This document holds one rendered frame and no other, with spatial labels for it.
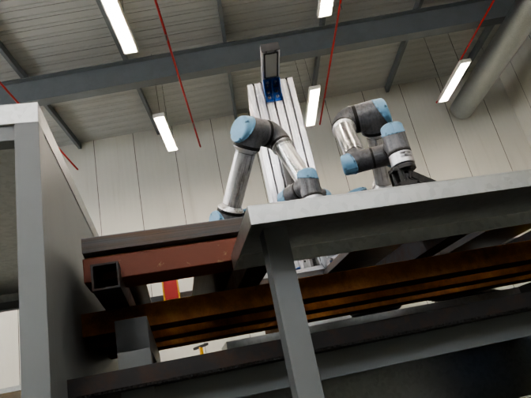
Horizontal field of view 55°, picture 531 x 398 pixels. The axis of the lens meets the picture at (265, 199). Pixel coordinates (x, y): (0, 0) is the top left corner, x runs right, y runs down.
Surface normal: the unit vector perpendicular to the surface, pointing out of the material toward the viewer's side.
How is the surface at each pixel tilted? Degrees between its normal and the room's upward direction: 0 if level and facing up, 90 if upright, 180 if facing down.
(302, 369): 90
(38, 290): 90
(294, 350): 90
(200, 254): 90
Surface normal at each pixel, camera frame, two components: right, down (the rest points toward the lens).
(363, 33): -0.02, -0.35
